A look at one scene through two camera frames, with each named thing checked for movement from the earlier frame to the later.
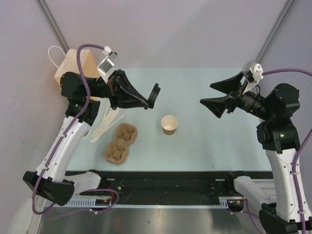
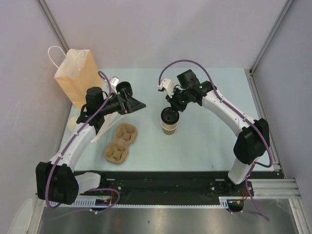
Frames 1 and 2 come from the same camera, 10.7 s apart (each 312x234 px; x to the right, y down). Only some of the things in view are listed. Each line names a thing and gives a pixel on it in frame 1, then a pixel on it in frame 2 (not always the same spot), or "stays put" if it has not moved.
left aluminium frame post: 53,24 stays put
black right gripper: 231,85 -> 174,106
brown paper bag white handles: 69,64 stays put
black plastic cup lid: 153,95 -> 169,116
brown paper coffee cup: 169,124 stays put
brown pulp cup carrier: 116,151 stays put
